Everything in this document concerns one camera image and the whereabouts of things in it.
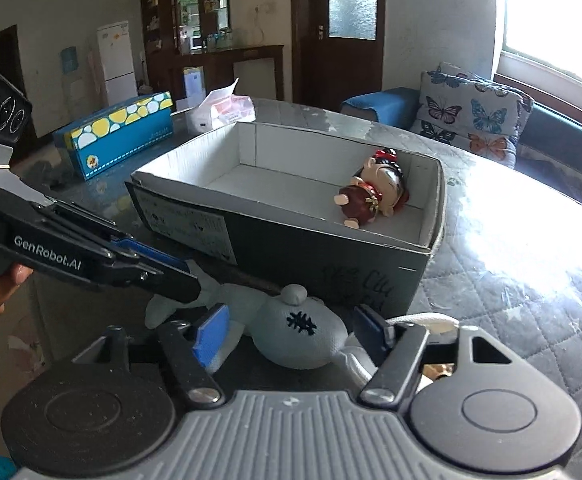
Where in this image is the white plush rabbit toy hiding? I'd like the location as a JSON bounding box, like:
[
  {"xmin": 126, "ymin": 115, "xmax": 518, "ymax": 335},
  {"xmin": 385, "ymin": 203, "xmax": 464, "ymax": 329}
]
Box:
[{"xmin": 145, "ymin": 260, "xmax": 379, "ymax": 387}]

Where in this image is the dark-haired doll figurine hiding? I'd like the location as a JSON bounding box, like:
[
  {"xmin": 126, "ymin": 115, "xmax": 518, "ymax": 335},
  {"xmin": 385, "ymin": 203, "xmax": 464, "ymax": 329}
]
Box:
[{"xmin": 333, "ymin": 148, "xmax": 410, "ymax": 230}]

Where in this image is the blue spotted tissue box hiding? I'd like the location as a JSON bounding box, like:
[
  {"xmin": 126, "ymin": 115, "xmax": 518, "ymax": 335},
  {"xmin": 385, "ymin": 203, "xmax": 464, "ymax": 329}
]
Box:
[{"xmin": 52, "ymin": 91, "xmax": 173, "ymax": 180}]

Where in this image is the dark cardboard shoe box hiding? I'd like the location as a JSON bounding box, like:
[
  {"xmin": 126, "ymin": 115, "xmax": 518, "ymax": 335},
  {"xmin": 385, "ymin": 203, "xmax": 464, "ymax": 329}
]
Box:
[{"xmin": 128, "ymin": 122, "xmax": 446, "ymax": 316}]

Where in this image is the white pink tissue pack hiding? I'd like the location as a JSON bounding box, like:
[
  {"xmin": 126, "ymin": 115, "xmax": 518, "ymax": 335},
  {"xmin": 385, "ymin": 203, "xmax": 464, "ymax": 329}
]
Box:
[{"xmin": 186, "ymin": 78, "xmax": 256, "ymax": 133}]

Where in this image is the white refrigerator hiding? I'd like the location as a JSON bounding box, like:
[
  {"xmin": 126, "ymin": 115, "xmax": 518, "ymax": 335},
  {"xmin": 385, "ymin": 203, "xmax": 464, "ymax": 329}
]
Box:
[{"xmin": 96, "ymin": 21, "xmax": 137, "ymax": 106}]

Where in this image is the dark wooden cabinet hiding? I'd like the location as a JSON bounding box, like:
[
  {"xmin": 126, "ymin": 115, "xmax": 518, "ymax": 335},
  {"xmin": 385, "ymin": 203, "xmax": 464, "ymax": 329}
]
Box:
[{"xmin": 140, "ymin": 0, "xmax": 283, "ymax": 100}]

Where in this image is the butterfly print cushion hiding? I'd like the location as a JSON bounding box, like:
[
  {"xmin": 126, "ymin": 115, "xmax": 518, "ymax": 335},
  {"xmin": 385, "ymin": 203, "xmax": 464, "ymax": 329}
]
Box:
[{"xmin": 411, "ymin": 64, "xmax": 535, "ymax": 168}]

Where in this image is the blue sofa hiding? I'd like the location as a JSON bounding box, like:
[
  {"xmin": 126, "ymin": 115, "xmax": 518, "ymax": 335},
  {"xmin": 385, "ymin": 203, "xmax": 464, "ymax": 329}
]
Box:
[{"xmin": 341, "ymin": 84, "xmax": 582, "ymax": 203}]

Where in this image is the dark wooden door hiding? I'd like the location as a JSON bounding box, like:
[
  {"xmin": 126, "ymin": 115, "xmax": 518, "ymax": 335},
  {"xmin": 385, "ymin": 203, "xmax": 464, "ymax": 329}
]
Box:
[{"xmin": 291, "ymin": 0, "xmax": 385, "ymax": 112}]

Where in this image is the window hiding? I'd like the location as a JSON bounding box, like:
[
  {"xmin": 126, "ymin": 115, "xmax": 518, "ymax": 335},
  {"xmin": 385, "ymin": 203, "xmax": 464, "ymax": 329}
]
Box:
[{"xmin": 498, "ymin": 0, "xmax": 582, "ymax": 94}]

